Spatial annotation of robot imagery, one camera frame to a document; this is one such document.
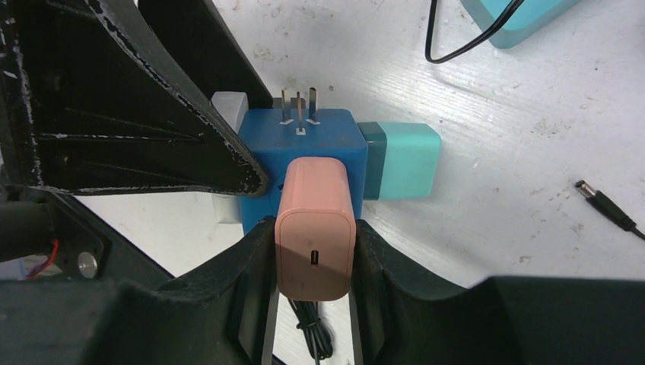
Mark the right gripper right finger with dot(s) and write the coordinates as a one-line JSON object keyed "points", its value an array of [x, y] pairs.
{"points": [[402, 313]]}

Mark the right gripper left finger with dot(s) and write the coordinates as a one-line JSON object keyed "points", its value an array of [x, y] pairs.
{"points": [[222, 312]]}

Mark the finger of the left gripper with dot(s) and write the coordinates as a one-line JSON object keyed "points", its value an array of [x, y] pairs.
{"points": [[92, 103], [195, 34]]}

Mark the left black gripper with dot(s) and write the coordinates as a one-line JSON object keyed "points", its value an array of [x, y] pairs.
{"points": [[70, 237]]}

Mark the salmon pink usb charger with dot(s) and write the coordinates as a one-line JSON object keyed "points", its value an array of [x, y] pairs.
{"points": [[315, 231]]}

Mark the blue white small adapter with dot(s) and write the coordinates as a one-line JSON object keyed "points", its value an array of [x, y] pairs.
{"points": [[274, 145]]}

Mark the teal usb charger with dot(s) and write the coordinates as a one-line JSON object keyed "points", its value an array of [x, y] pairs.
{"points": [[402, 160]]}

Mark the teal power strip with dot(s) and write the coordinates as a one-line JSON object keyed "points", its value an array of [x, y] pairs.
{"points": [[529, 17]]}

